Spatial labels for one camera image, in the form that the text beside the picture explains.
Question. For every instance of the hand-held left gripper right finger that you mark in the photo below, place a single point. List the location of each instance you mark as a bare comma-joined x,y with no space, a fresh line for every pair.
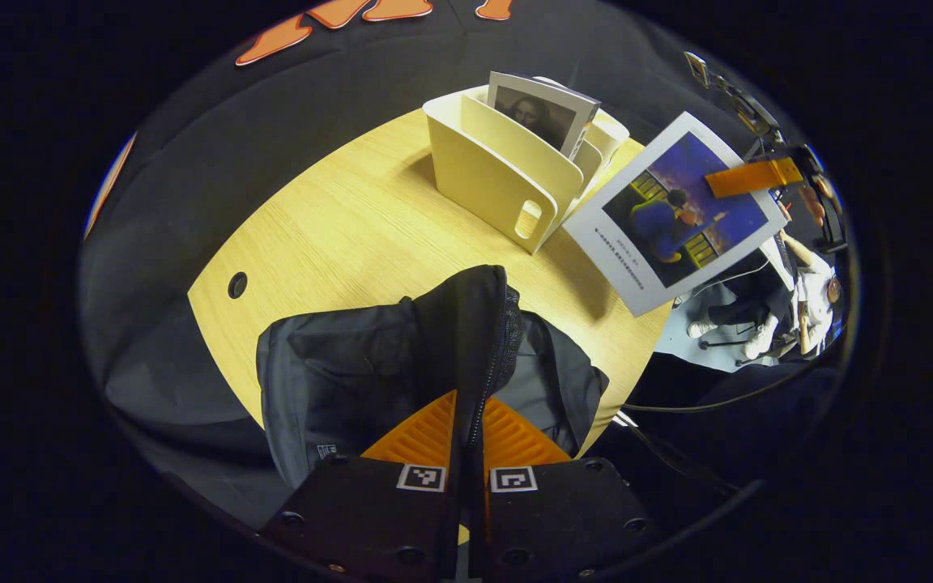
564,518

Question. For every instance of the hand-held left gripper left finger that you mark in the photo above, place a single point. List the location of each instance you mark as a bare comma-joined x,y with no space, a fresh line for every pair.
361,518

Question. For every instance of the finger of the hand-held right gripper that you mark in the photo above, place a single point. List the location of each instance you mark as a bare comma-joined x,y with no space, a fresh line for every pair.
750,178

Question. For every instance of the blue cover book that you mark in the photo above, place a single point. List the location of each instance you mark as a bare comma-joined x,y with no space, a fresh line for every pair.
661,243

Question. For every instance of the black schoolbag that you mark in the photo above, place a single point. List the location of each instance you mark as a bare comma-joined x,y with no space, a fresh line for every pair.
337,372

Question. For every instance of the portrait cover book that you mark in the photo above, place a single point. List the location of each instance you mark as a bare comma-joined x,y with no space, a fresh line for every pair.
535,109

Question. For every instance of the cream bookshelf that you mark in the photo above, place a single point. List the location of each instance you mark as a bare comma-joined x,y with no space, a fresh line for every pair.
475,178

